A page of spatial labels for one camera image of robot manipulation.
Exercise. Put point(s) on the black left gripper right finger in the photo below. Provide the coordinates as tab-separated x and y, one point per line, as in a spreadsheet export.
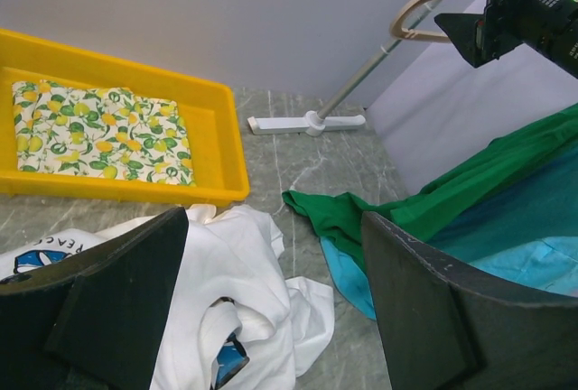
445	324

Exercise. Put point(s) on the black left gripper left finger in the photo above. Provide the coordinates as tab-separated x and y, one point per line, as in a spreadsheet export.
102	311

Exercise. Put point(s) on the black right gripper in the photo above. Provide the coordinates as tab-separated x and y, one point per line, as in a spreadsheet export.
549	27

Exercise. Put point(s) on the beige hanger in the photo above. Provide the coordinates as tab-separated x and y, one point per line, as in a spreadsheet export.
404	27

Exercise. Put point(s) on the white daisy print t-shirt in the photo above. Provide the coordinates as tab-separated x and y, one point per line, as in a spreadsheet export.
235	322

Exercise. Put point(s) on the light blue t-shirt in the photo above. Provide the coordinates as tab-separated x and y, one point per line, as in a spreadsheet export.
527	233

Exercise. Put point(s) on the green t-shirt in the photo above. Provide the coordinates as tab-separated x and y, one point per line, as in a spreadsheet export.
504	162

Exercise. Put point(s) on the lemon print folded cloth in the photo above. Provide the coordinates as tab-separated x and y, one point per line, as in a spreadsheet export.
108	133

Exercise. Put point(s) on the yellow plastic tray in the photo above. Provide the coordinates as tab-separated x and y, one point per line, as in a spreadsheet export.
208	109

